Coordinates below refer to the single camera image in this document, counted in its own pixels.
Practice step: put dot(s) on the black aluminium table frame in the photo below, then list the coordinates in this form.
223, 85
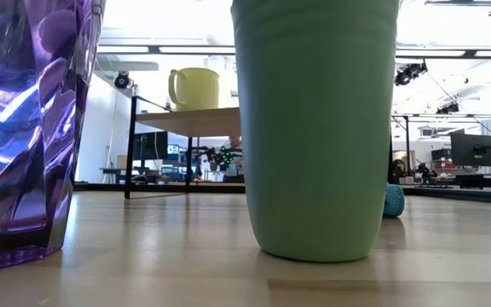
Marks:
100, 187

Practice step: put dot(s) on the black robot with green lights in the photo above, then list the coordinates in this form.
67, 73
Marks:
222, 157

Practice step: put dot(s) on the purple faceted plastic cup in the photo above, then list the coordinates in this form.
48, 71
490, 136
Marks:
24, 128

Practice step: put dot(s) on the black track spotlight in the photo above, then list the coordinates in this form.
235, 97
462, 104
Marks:
409, 72
122, 80

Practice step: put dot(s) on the black computer monitor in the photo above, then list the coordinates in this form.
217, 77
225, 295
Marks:
149, 145
473, 149

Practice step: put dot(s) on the green plastic cup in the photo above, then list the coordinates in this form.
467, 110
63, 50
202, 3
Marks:
313, 136

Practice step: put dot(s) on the yellow mug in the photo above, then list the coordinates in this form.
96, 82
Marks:
198, 89

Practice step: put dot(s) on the blue knitted cup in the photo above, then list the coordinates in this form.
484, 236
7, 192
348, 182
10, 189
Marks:
394, 201

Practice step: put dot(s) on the black metal gantry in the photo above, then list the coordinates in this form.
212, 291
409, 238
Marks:
407, 145

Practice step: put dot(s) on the wooden shelf with black legs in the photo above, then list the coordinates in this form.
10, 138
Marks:
194, 121

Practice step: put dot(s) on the person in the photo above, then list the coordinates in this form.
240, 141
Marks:
235, 145

